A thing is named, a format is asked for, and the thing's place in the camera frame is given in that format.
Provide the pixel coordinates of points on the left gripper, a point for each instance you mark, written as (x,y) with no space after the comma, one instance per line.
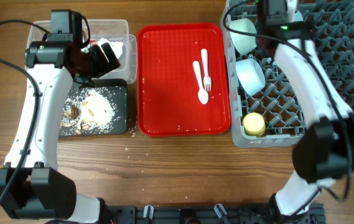
(102,65)

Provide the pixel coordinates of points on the white napkin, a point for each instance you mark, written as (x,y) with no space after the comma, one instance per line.
(116,46)

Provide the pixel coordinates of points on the red wrapper piece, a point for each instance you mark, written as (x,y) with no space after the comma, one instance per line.
(92,43)

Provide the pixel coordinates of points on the rice and food scraps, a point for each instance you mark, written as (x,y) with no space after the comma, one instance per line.
(89,112)

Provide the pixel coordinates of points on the white plastic fork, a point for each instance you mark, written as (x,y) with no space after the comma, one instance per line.
(207,81)

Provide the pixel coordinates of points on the white plastic spoon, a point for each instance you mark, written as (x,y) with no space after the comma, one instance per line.
(202,93)

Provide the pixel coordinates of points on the green bowl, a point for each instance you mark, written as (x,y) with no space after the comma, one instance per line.
(244,44)

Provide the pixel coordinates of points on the light blue bowl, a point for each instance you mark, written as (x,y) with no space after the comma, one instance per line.
(250,75)

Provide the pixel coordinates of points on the yellow cup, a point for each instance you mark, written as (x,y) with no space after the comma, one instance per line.
(254,124)

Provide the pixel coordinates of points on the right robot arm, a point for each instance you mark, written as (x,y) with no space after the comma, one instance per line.
(326,151)

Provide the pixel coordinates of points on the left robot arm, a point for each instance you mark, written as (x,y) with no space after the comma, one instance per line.
(31,187)

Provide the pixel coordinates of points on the black waste tray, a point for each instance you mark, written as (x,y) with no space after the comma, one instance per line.
(117,105)

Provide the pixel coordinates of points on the grey dishwasher rack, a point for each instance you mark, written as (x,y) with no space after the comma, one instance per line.
(276,102)

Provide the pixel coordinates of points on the clear plastic bin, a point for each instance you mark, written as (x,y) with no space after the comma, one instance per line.
(123,62)

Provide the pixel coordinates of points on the red serving tray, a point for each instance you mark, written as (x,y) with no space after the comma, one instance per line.
(167,88)

